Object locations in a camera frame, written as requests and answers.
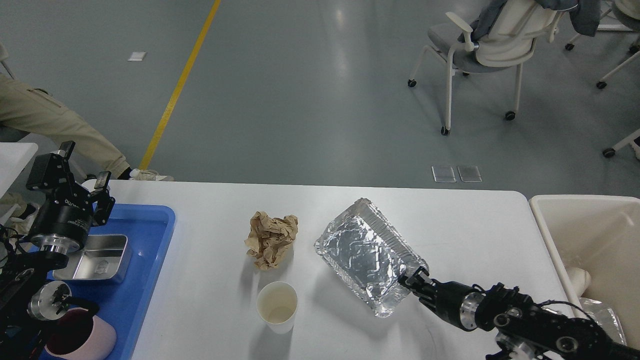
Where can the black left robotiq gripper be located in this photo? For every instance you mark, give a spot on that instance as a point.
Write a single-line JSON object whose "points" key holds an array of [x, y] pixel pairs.
{"points": [[61, 226]]}

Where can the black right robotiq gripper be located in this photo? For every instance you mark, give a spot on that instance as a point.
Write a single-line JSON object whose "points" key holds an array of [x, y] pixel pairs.
{"points": [[453, 302]]}

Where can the aluminium foil tray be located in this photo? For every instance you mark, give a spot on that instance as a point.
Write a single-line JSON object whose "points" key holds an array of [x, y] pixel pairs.
{"points": [[369, 255]]}

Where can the stainless steel rectangular dish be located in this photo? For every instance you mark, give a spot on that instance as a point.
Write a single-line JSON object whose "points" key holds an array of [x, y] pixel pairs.
{"points": [[105, 258]]}

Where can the white paper cup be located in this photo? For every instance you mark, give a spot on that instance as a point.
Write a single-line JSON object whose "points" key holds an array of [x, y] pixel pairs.
{"points": [[580, 280], [277, 305]]}

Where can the pink mug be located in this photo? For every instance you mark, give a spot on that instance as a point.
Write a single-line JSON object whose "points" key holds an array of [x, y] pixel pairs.
{"points": [[81, 335]]}

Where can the brown paper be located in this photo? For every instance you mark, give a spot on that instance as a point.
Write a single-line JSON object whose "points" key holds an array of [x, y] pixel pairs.
{"points": [[270, 239]]}

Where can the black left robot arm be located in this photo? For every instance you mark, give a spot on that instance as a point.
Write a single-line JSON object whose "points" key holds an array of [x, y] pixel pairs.
{"points": [[32, 305]]}

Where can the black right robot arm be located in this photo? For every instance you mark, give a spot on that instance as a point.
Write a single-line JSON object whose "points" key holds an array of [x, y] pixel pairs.
{"points": [[526, 330]]}

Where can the white side table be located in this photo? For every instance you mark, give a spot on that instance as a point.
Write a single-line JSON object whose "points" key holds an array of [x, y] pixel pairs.
{"points": [[14, 157]]}

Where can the blue plastic tray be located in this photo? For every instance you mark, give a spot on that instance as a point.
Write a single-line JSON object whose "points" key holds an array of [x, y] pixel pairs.
{"points": [[149, 229]]}

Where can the person in beige trousers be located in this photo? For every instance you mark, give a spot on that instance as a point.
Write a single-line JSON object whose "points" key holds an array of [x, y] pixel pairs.
{"points": [[32, 110]]}

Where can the white paper cup in bin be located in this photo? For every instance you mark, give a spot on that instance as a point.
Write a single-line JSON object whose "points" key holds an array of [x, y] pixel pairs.
{"points": [[580, 280]]}

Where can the foil tray in bin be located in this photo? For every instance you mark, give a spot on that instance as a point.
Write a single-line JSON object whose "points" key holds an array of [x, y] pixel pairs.
{"points": [[606, 317]]}

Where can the beige plastic bin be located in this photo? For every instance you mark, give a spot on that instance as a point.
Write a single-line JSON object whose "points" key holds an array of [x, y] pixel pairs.
{"points": [[599, 234]]}

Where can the white office chair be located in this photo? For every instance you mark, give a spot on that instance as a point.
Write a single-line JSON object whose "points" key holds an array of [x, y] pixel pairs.
{"points": [[509, 43]]}

